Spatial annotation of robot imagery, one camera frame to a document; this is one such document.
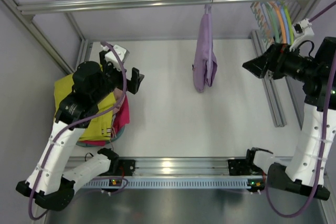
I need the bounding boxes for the pink cloth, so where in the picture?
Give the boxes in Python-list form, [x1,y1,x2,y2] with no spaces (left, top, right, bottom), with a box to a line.
[113,88,125,114]

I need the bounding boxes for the yellow trousers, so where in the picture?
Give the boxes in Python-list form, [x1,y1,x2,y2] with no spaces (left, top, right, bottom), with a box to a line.
[54,74,116,142]

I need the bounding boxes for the magenta cloth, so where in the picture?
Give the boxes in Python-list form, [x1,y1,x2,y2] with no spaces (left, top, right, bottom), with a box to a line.
[77,94,131,147]

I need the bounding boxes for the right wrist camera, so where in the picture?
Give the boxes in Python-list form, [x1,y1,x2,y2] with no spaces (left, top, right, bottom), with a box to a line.
[290,18,314,51]

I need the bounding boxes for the aluminium hanging rail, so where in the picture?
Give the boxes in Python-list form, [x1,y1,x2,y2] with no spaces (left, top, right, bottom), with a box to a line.
[17,0,306,15]

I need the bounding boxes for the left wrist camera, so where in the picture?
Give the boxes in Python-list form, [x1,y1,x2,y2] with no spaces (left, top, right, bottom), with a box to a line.
[101,44,130,72]

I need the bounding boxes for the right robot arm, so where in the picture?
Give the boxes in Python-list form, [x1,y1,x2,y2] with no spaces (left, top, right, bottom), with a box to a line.
[243,37,335,200]

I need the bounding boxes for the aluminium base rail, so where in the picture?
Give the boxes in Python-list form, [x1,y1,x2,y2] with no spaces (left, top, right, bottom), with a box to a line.
[62,156,323,180]

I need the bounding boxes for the purple trousers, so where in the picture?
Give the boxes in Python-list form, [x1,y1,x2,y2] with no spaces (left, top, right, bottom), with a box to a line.
[193,13,217,92]

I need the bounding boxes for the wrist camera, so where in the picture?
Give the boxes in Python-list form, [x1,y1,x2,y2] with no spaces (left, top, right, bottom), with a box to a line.
[290,18,314,51]
[101,44,130,72]

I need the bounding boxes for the slotted cable duct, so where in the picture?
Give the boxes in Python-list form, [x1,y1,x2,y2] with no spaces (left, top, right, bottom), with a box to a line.
[83,178,263,189]

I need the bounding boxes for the purple clothes hanger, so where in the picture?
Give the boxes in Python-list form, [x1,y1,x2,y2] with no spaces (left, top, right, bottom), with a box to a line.
[205,0,213,64]

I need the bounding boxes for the orange clothes hanger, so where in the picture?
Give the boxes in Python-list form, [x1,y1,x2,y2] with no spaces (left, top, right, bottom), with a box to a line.
[261,0,286,47]

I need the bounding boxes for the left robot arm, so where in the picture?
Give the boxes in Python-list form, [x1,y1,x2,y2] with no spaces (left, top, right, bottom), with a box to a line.
[16,45,144,211]

